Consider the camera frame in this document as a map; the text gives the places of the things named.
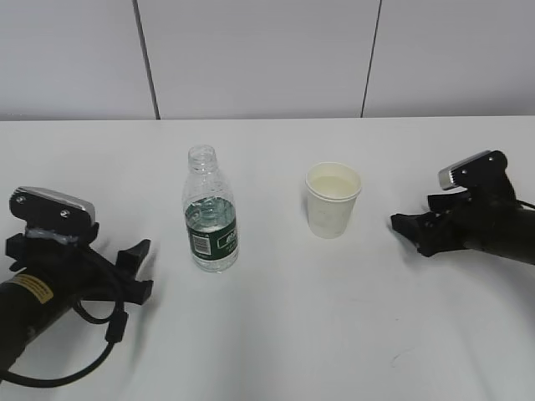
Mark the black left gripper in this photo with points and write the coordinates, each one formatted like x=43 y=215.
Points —
x=78 y=269

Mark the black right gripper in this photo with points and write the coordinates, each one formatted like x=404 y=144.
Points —
x=484 y=219

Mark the white paper cup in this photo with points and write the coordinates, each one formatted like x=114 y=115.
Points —
x=332 y=190

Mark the clear green-label water bottle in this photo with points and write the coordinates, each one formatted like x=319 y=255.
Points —
x=209 y=211

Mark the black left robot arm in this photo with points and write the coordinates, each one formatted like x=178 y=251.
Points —
x=29 y=305

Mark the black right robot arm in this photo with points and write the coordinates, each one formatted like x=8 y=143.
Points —
x=527 y=237

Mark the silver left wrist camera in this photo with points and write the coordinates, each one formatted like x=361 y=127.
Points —
x=51 y=211

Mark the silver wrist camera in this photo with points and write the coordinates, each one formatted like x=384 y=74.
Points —
x=484 y=168
x=51 y=211

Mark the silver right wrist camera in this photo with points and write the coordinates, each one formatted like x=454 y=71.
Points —
x=484 y=168

